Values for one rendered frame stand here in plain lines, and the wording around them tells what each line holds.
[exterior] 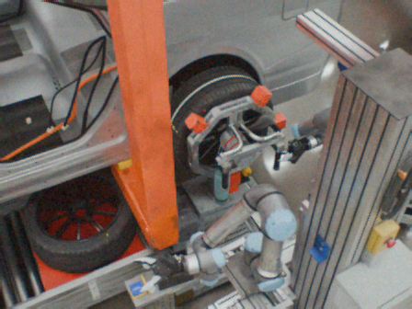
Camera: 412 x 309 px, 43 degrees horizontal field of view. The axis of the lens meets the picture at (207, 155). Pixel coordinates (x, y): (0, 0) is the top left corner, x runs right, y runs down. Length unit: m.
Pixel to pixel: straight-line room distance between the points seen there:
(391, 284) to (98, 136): 1.68
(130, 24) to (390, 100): 0.92
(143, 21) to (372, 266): 1.27
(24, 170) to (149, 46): 1.24
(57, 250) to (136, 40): 1.52
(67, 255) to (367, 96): 2.02
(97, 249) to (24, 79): 1.21
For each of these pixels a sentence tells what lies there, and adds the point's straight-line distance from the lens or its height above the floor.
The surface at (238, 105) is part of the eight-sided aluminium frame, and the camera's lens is 2.85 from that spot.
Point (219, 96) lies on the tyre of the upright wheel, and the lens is 2.83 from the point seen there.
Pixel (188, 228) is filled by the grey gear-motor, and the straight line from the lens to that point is 3.20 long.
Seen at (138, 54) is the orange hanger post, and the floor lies 1.85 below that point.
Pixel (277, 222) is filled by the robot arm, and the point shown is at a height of 1.45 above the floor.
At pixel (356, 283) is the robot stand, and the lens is 2.11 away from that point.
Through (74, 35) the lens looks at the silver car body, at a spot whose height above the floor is 1.02.
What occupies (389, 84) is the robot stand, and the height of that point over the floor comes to 2.03.
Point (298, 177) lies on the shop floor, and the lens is 4.02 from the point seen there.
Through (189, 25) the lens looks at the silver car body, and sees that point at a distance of 2.70.
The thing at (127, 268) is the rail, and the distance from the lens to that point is 3.13.
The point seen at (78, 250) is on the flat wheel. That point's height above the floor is 0.50.
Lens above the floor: 3.01
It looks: 47 degrees down
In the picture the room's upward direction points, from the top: straight up
